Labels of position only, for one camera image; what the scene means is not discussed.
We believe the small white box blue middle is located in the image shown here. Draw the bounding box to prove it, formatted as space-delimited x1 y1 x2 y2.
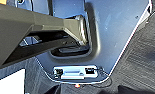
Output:
52 64 98 81

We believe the thick grey robot torso limb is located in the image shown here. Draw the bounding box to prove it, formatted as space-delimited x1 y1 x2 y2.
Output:
0 2 93 73

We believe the thin black cable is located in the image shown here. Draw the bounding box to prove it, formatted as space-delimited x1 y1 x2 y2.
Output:
94 66 113 86

